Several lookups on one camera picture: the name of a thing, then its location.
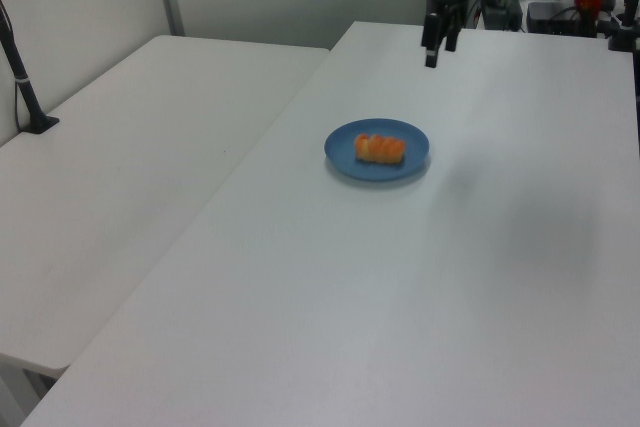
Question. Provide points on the white side table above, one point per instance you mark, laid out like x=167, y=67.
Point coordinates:
x=130, y=157

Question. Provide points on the black electronics box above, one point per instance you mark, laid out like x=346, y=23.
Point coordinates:
x=500, y=9

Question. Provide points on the black clamp stand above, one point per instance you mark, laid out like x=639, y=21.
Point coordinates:
x=625, y=29

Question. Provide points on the blue round plate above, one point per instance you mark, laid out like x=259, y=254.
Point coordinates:
x=345, y=152

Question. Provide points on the flat black device box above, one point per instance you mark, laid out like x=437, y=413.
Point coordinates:
x=560, y=17

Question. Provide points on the black camera pole with base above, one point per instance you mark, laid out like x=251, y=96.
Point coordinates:
x=20, y=79

